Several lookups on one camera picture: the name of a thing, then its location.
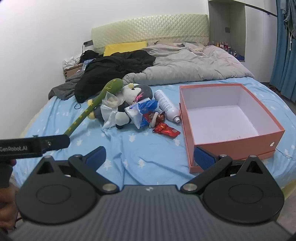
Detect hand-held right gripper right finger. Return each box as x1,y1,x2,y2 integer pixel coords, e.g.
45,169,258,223
180,146,266,194

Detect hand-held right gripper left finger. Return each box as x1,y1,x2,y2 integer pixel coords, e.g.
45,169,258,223
35,146,120,194

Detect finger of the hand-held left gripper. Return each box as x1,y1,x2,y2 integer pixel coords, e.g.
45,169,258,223
43,135,70,153

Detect orange cardboard box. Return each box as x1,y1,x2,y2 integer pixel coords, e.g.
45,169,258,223
179,83,285,174

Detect long green plush toy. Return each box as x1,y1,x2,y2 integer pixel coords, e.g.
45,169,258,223
63,79,124,137

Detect small red snack packet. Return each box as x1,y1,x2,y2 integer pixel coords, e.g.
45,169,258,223
143,111,166,128

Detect grey penguin plush toy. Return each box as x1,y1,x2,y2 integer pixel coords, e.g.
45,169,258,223
87,83,154,130

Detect blue white plastic packet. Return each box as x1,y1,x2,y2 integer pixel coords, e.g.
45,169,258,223
124,98,160,129

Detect person's left hand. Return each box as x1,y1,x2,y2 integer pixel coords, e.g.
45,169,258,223
0,159,21,231

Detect blue star bedsheet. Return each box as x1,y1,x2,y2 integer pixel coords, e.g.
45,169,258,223
13,76,296,197

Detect dark grey garment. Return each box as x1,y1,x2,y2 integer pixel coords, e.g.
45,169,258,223
48,71,86,100

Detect white spray can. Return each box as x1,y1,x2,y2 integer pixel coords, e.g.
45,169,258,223
154,90,181,123

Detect brown cardboard box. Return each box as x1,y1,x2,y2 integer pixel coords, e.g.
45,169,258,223
63,63,85,79

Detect white crumpled clothes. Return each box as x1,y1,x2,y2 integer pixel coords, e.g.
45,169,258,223
63,54,84,69

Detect black jacket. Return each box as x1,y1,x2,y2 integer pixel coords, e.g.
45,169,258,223
74,49,156,103

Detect black cloth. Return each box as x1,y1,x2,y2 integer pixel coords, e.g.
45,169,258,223
80,50,103,63

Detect grey duvet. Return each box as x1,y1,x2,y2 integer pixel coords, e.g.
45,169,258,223
122,43,255,86

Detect yellow pillow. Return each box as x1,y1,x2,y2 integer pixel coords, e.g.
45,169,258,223
103,41,148,56

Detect row of small bottles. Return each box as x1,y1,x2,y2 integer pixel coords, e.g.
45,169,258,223
214,41,234,50

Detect blue curtain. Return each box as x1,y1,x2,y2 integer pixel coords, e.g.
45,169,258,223
269,0,296,102

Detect patterned pillow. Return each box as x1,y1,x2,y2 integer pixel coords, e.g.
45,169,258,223
148,40,206,50

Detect grey white wardrobe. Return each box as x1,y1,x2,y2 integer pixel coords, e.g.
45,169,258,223
207,0,296,84

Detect cream quilted headboard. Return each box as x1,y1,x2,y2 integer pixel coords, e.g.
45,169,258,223
91,14,209,55

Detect hanging denim clothes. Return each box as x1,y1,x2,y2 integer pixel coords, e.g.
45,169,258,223
280,0,296,40

